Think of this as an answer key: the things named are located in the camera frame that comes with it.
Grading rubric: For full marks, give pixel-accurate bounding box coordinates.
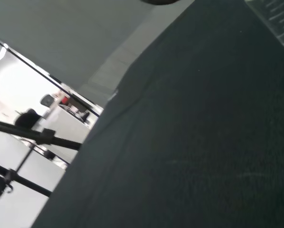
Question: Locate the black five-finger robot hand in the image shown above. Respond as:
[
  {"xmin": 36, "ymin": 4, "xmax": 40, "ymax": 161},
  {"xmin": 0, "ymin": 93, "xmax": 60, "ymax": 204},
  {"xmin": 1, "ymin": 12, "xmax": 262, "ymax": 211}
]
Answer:
[{"xmin": 141, "ymin": 0, "xmax": 180, "ymax": 6}]

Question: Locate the black tripod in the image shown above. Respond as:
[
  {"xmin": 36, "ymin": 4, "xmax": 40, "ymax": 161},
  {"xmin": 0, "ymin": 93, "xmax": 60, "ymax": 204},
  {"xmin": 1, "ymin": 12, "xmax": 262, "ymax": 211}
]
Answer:
[{"xmin": 0, "ymin": 117, "xmax": 83, "ymax": 207}]

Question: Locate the clear tape strip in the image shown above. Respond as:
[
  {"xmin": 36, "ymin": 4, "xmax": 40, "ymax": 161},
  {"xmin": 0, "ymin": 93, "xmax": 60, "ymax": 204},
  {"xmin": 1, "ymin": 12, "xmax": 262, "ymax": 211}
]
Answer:
[{"xmin": 109, "ymin": 89, "xmax": 119, "ymax": 102}]

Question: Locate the black bench cloth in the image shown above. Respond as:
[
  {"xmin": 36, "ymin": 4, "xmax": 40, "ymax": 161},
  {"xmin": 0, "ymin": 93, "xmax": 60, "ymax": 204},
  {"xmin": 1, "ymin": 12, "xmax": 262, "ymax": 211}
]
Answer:
[{"xmin": 32, "ymin": 0, "xmax": 284, "ymax": 228}]

